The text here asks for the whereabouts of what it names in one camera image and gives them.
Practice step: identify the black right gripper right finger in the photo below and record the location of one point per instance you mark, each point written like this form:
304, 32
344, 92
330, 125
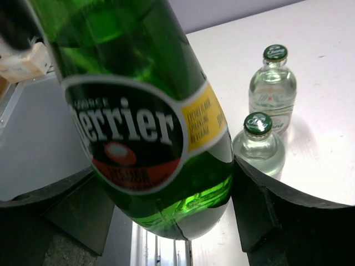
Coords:
280, 225

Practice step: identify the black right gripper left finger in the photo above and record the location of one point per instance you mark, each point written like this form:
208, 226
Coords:
64, 223

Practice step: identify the clear glass bottle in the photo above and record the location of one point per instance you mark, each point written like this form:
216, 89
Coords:
273, 88
261, 147

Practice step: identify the green glass bottle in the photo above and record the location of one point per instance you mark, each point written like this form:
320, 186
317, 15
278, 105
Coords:
147, 116

